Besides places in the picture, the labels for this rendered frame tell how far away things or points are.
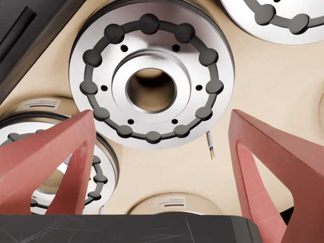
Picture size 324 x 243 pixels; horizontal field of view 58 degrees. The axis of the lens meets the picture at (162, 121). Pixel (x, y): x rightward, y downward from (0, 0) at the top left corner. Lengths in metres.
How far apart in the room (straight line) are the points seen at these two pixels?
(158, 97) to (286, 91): 0.10
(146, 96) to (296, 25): 0.10
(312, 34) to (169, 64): 0.08
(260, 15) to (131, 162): 0.16
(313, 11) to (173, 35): 0.07
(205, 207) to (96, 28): 0.19
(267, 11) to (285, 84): 0.07
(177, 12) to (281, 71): 0.10
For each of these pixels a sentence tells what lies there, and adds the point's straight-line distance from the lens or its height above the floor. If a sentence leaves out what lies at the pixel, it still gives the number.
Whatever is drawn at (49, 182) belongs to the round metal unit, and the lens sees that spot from 0.26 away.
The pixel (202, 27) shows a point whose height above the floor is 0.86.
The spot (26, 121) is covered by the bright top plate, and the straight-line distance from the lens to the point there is 0.21.
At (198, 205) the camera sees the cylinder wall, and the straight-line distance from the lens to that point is 0.28.
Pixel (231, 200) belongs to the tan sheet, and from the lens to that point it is 0.30.
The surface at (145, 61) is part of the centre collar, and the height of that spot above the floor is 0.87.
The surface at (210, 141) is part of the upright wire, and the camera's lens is 0.20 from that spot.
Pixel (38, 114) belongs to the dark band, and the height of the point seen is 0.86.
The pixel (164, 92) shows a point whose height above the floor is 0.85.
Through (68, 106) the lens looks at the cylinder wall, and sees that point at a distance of 0.22.
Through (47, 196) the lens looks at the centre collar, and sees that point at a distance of 0.25.
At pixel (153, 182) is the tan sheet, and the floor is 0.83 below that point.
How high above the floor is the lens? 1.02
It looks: 55 degrees down
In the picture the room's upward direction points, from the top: 179 degrees counter-clockwise
